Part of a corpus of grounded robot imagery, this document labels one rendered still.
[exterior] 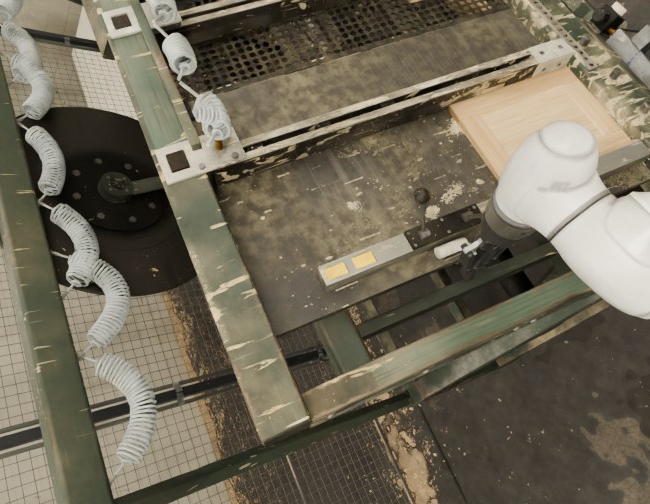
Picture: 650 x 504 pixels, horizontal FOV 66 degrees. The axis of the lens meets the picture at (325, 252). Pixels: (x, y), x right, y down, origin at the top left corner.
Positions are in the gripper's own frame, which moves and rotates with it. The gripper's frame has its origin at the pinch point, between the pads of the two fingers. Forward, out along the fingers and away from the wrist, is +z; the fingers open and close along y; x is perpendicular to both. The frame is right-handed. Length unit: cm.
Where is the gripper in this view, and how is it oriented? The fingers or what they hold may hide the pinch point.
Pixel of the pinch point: (471, 268)
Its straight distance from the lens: 106.7
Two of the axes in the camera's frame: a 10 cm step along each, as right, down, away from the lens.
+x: -4.2, -8.3, 3.8
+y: 9.1, -3.5, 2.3
